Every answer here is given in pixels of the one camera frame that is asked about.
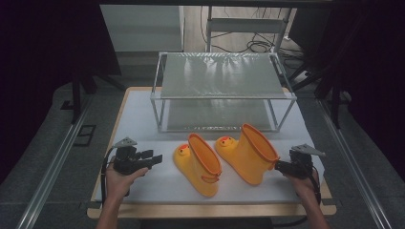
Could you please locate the grey cabinet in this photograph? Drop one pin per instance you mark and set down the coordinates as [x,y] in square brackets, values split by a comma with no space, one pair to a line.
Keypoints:
[143,28]

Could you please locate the wooden table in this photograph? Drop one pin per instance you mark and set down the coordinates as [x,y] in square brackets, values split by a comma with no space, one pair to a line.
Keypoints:
[191,210]

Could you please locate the aluminium rail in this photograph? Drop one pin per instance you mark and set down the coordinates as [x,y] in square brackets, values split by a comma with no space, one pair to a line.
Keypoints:
[54,168]
[353,165]

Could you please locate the dark curtain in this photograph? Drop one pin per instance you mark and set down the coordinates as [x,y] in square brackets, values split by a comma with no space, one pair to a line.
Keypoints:
[375,79]
[38,63]

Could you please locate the black stand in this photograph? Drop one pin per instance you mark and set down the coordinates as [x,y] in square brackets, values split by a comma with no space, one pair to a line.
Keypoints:
[336,95]
[76,98]

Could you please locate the two-tier metal shoe rack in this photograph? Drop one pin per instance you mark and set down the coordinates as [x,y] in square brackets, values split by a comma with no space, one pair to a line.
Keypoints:
[219,76]

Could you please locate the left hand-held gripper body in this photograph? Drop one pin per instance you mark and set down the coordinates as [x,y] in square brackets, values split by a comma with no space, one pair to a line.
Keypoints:
[127,160]

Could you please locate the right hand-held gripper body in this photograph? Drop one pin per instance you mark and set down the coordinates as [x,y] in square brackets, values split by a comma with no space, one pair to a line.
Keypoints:
[301,165]

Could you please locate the person's right hand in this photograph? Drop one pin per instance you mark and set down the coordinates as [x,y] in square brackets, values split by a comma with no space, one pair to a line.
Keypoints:
[305,187]

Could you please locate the white table mat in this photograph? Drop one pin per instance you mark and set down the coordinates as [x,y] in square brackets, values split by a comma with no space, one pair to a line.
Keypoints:
[143,120]

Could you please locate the person's left hand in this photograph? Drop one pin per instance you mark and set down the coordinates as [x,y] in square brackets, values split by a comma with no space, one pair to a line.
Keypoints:
[119,184]

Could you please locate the yellow duck rain boot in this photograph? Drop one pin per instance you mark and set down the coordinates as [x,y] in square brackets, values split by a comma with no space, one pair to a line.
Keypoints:
[248,159]
[197,171]

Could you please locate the metal frame stand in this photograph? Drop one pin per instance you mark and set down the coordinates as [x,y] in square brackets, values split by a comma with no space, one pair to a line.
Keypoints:
[245,25]

